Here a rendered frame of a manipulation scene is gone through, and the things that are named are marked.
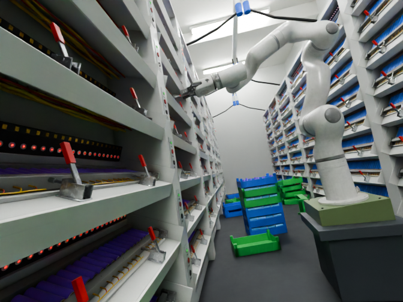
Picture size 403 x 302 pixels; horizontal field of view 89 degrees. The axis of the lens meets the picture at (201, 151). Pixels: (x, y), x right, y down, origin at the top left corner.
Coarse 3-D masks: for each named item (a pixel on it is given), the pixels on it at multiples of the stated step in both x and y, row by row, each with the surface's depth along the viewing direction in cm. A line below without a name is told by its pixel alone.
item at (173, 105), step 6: (168, 96) 91; (168, 102) 93; (174, 102) 101; (174, 108) 102; (180, 108) 112; (174, 114) 131; (180, 114) 114; (186, 114) 127; (192, 114) 146; (180, 120) 147; (186, 120) 129; (192, 120) 145
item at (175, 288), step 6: (162, 282) 69; (168, 282) 69; (162, 288) 69; (168, 288) 69; (174, 288) 68; (180, 288) 68; (186, 288) 68; (192, 288) 68; (156, 294) 69; (162, 294) 66; (168, 294) 67; (174, 294) 66; (180, 294) 68; (186, 294) 68; (150, 300) 63; (156, 300) 64; (162, 300) 63; (168, 300) 67; (174, 300) 66; (180, 300) 68; (186, 300) 68
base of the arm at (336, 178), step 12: (324, 168) 90; (336, 168) 87; (348, 168) 88; (324, 180) 91; (336, 180) 87; (348, 180) 87; (324, 192) 93; (336, 192) 87; (348, 192) 86; (324, 204) 89; (336, 204) 85
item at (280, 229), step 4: (284, 224) 165; (268, 228) 164; (272, 228) 164; (276, 228) 164; (280, 228) 164; (284, 228) 164; (248, 232) 170; (252, 232) 164; (256, 232) 164; (260, 232) 164; (264, 232) 164; (272, 232) 164; (276, 232) 164; (280, 232) 164; (284, 232) 164
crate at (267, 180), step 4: (264, 176) 189; (268, 176) 187; (272, 176) 177; (236, 180) 188; (240, 180) 169; (248, 180) 169; (252, 180) 169; (256, 180) 169; (260, 180) 169; (264, 180) 169; (268, 180) 169; (272, 180) 169; (276, 180) 169; (240, 184) 169; (244, 184) 168; (248, 184) 168; (252, 184) 168; (256, 184) 168; (260, 184) 168; (264, 184) 168
